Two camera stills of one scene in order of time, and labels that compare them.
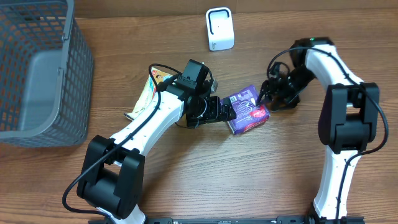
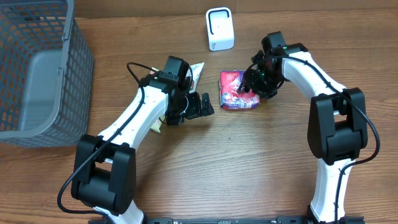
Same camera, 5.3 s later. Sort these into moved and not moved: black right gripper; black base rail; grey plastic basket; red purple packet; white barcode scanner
Moved: red purple packet; black right gripper
Not moved: white barcode scanner; grey plastic basket; black base rail
